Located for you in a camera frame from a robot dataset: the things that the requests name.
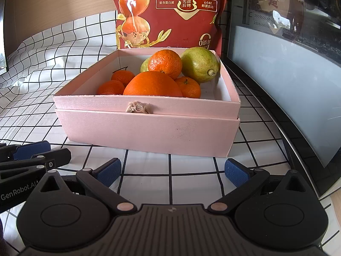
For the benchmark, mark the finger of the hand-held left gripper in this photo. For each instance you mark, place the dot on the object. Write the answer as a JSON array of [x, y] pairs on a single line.
[[58, 157], [32, 149]]

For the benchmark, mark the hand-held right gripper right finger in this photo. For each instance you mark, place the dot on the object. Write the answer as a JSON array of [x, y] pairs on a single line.
[[235, 173]]

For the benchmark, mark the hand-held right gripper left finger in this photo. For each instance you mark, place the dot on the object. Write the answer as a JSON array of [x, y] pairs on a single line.
[[109, 172]]

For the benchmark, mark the pink cardboard box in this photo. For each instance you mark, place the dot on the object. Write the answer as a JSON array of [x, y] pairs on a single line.
[[146, 136]]

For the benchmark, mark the small mandarin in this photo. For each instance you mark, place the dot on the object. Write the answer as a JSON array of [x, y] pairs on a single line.
[[190, 88], [110, 88]]

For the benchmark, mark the large orange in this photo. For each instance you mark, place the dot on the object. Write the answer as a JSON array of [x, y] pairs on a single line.
[[153, 85]]

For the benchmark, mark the green pear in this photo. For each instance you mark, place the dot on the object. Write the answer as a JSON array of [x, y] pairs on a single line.
[[145, 66], [198, 64]]

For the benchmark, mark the white black-grid cloth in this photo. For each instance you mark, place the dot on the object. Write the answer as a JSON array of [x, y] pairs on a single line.
[[53, 58]]

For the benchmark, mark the glass-sided computer case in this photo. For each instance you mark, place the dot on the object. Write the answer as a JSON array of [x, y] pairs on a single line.
[[279, 85]]

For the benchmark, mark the red snack bag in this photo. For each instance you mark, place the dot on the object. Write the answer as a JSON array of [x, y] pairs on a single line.
[[173, 26]]

